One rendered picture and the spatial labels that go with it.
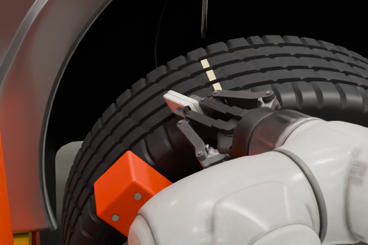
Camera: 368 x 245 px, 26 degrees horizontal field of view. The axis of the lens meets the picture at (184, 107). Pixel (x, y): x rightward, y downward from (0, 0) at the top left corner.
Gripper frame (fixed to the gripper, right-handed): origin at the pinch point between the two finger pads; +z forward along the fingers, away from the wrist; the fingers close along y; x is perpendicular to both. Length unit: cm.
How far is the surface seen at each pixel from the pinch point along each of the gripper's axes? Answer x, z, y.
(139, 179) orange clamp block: -0.3, -6.1, -11.9
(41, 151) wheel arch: -11.9, 41.5, -13.2
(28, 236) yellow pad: -27, 48, -24
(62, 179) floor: -94, 183, 6
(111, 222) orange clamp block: -3.2, -4.7, -17.6
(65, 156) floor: -95, 197, 14
